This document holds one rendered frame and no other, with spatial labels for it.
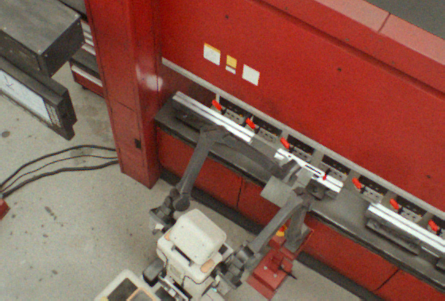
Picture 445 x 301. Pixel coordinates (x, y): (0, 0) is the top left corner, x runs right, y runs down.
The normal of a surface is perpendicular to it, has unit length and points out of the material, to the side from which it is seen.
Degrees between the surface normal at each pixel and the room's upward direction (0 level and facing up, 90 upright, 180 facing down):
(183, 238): 48
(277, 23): 90
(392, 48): 90
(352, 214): 0
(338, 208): 0
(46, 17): 1
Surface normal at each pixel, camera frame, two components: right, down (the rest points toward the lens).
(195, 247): -0.45, 0.18
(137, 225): 0.05, -0.45
